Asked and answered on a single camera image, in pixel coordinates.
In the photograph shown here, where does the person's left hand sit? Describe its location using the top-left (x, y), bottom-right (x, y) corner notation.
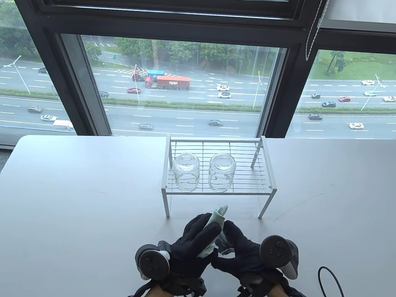
top-left (169, 213), bottom-right (223, 285)

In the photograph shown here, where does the person's right hand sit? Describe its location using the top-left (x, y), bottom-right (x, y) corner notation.
top-left (211, 220), bottom-right (283, 285)

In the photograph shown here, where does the clear glass jar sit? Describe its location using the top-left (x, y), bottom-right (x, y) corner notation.
top-left (173, 152), bottom-right (201, 192)
top-left (215, 232), bottom-right (237, 258)
top-left (208, 153), bottom-right (236, 192)

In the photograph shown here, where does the black white hand controller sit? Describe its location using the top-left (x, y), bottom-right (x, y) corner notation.
top-left (135, 241), bottom-right (172, 281)
top-left (260, 235), bottom-right (300, 280)

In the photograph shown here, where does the green fish scale cleaning cloth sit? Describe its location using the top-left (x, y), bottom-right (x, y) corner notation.
top-left (196, 204), bottom-right (229, 259)

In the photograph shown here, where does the person's left forearm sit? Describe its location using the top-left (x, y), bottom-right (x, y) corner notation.
top-left (145, 285), bottom-right (167, 297)

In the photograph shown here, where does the person's right forearm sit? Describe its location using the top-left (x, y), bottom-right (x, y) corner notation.
top-left (266, 283), bottom-right (288, 297)

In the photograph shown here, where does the white roller blind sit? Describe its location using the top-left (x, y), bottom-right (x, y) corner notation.
top-left (322, 0), bottom-right (396, 24)

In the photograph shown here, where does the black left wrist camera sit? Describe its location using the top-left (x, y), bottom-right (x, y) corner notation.
top-left (186, 277), bottom-right (207, 297)

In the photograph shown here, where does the white wire rack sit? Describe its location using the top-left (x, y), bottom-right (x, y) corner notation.
top-left (161, 135), bottom-right (278, 218)

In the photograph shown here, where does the black cable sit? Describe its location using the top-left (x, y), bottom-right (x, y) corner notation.
top-left (318, 266), bottom-right (344, 297)

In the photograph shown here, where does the black window frame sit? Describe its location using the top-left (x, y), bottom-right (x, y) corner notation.
top-left (14, 0), bottom-right (396, 146)

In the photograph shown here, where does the white bead blind cord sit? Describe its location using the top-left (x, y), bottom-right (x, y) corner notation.
top-left (305, 0), bottom-right (329, 61)

